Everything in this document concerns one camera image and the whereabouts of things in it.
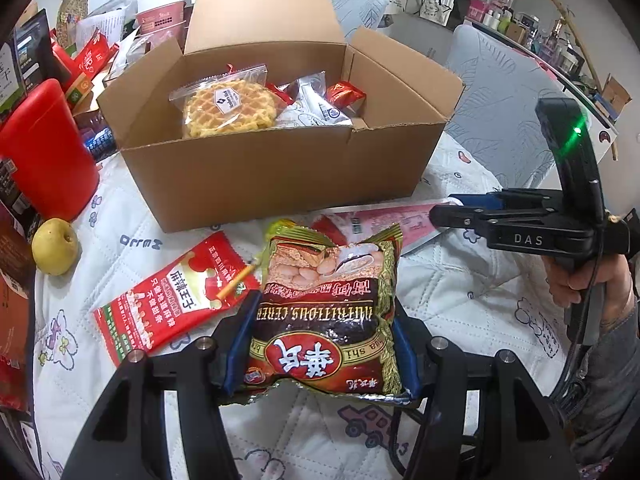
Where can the red spicy strip packet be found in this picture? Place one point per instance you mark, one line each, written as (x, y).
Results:
(173, 300)

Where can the grey chair cover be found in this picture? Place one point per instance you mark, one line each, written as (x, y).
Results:
(495, 118)
(354, 14)

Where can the far grey chair cover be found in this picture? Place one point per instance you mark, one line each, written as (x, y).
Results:
(354, 14)

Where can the red wedding egg packet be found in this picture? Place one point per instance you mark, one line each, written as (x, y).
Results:
(281, 95)

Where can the red plastic canister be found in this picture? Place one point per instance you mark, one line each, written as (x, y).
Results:
(48, 161)

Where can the brown cardboard box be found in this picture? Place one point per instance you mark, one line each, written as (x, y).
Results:
(191, 183)

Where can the waffle snack clear bag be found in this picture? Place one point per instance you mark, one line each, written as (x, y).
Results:
(236, 101)

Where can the green brown cereal snack bag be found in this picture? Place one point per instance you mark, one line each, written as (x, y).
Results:
(326, 314)

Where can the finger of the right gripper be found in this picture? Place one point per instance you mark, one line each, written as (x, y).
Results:
(501, 200)
(476, 218)

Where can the yellow-green pear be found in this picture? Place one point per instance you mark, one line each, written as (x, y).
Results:
(55, 247)

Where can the near grey chair cover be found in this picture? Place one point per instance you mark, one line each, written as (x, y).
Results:
(495, 118)

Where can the small red snack packet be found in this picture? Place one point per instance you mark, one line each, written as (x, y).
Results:
(344, 94)

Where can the woven round mat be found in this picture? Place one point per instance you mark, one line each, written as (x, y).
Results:
(70, 13)

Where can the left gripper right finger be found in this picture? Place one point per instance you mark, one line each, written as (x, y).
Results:
(479, 417)

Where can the pink snack packet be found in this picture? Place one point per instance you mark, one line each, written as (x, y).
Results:
(355, 224)

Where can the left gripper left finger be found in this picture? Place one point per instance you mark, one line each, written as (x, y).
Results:
(124, 437)

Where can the silver foil snack bag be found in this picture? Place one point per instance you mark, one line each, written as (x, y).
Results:
(310, 108)

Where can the white patterned quilted tablecloth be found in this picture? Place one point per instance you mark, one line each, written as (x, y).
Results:
(481, 299)

